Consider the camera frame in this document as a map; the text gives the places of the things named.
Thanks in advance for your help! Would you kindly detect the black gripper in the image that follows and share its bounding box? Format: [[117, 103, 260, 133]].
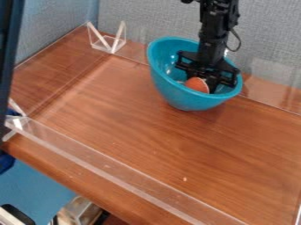
[[175, 39, 237, 93]]

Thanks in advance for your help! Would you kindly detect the brown white toy mushroom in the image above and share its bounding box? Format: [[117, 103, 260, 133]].
[[184, 77, 208, 94]]

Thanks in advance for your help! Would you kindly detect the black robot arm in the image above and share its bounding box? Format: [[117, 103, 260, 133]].
[[175, 0, 239, 93]]

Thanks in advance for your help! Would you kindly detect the blue plastic bowl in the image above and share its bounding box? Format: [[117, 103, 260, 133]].
[[146, 36, 243, 111]]

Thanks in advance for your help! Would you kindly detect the clear acrylic back barrier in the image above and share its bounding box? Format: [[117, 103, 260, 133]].
[[117, 25, 301, 115]]

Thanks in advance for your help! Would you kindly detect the clear acrylic barrier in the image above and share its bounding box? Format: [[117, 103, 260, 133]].
[[3, 117, 245, 225], [117, 25, 301, 115]]

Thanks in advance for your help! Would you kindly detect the clear acrylic front barrier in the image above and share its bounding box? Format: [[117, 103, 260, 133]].
[[3, 117, 245, 225]]

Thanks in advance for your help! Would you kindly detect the metal object under table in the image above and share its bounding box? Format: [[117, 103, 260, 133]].
[[48, 196, 102, 225]]

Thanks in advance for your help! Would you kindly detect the blue cloth object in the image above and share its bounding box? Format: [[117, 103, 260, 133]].
[[0, 107, 19, 174]]

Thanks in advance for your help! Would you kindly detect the black white object bottom-left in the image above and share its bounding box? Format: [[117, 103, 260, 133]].
[[0, 204, 35, 225]]

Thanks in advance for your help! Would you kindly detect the black cable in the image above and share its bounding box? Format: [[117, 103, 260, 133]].
[[224, 27, 241, 53]]

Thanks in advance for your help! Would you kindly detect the clear acrylic corner bracket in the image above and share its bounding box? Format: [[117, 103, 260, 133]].
[[85, 21, 126, 54]]

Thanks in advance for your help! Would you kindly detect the clear acrylic left bracket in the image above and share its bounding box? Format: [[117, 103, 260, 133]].
[[2, 98, 26, 142]]

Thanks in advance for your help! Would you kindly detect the dark blue foreground post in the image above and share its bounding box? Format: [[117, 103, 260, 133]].
[[0, 0, 23, 140]]

